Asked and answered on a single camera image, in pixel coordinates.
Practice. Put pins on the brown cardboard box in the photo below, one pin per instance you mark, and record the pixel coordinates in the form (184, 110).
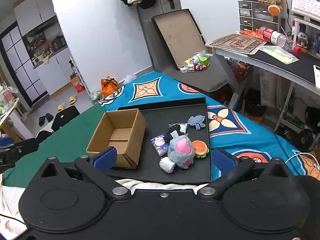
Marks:
(135, 130)

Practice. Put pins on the panda figure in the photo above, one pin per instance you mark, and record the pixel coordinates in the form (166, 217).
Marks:
(303, 38)

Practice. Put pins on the grey plush toy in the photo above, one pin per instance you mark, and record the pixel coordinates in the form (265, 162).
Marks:
(175, 152)

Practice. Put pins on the orange gift bag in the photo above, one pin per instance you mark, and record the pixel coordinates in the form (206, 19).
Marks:
(108, 87)

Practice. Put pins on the black slipper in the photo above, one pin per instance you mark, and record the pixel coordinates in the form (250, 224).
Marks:
(41, 121)
(49, 117)

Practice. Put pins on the red basket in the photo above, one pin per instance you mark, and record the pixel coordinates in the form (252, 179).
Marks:
(240, 71)

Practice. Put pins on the black shallow tray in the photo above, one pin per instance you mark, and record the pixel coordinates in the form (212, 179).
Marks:
(160, 115)

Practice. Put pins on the black cube stool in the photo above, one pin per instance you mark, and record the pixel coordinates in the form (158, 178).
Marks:
(65, 117)

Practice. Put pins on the green bed sheet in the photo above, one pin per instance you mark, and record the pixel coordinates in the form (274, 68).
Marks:
(67, 140)

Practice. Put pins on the glass jar with plant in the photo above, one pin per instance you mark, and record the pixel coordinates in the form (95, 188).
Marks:
(94, 95)

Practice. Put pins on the grey door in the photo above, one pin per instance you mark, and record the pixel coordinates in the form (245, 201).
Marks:
(150, 30)

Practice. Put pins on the yellow round table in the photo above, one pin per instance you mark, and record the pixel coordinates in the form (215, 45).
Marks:
(8, 120)

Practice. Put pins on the white cabinet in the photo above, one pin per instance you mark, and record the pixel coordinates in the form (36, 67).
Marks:
(55, 75)
(32, 12)

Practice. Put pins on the white yellow cup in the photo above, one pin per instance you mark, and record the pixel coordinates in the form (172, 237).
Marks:
(193, 60)

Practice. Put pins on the brown patterned board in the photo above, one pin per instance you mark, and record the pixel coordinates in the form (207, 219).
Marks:
(237, 42)

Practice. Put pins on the orange round plush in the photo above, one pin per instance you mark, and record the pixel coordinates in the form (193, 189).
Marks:
(275, 9)

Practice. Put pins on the blue patterned blanket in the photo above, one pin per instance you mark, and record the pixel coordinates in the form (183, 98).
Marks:
(237, 137)

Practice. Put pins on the white tote bag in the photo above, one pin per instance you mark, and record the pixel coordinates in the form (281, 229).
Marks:
(267, 87)

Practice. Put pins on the white upper cabinet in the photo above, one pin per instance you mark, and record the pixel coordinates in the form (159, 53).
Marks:
(32, 12)

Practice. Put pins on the white lower cabinet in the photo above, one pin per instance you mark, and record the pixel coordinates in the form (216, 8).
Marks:
(55, 75)

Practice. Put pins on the orange snack packet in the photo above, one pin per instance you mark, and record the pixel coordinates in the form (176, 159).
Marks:
(250, 33)

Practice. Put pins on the white plastic bag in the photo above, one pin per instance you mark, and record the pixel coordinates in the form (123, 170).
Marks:
(130, 78)

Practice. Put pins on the small white microwave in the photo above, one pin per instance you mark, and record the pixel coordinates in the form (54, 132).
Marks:
(36, 61)

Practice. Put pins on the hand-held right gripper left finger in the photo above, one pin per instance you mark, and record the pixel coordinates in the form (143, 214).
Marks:
(105, 158)

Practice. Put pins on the black desk fan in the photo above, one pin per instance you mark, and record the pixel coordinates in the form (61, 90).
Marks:
(304, 138)

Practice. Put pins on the yellow slipper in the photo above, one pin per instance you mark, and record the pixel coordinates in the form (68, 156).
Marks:
(72, 100)
(61, 107)

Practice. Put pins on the white cloth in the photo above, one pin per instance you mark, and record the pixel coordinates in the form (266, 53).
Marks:
(150, 184)

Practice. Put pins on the small white toy block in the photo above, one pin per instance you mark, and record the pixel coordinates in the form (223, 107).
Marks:
(190, 68)

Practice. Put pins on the orange cardboard box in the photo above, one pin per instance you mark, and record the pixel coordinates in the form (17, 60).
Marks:
(78, 86)

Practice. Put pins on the white narrow rack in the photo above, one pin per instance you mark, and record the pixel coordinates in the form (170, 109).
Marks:
(80, 77)

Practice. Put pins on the blue purple tissue packet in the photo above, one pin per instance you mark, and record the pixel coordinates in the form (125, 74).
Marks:
(158, 143)

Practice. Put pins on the white sheet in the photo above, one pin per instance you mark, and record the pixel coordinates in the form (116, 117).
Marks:
(7, 205)

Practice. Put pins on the grey drawer organizer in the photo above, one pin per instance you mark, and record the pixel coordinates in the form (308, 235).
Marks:
(246, 15)

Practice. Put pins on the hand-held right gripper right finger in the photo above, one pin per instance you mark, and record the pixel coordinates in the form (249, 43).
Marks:
(225, 160)

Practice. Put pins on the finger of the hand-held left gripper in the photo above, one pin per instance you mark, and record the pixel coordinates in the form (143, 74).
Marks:
(6, 141)
(26, 146)

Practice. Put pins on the white remote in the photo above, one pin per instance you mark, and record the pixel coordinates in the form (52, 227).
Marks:
(317, 77)

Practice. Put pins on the small red toys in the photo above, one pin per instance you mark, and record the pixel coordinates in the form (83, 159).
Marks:
(201, 67)

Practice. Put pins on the burger plush toy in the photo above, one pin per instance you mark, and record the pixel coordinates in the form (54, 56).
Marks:
(200, 147)

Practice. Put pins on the black bag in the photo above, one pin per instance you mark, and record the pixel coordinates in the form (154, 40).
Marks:
(45, 136)

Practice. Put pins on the white keyboard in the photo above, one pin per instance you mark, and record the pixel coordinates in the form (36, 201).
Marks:
(306, 3)

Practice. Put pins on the white charger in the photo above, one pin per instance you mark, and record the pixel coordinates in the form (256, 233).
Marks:
(183, 70)

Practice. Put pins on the white bundle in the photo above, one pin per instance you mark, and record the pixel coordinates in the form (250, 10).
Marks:
(167, 165)

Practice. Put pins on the grey desk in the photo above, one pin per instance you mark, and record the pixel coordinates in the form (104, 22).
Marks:
(272, 57)

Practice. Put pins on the clear green packet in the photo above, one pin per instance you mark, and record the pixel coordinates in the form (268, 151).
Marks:
(280, 53)

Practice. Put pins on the black framed sliding door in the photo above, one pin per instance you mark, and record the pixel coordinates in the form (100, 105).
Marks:
(15, 55)

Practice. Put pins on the small grey-blue plush toy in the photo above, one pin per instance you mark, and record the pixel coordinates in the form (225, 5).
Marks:
(196, 120)

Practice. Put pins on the black and white fabric pouch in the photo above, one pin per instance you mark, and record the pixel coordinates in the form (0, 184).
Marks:
(175, 130)

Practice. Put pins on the plastic bottle with red label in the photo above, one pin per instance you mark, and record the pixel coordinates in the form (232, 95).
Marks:
(275, 36)

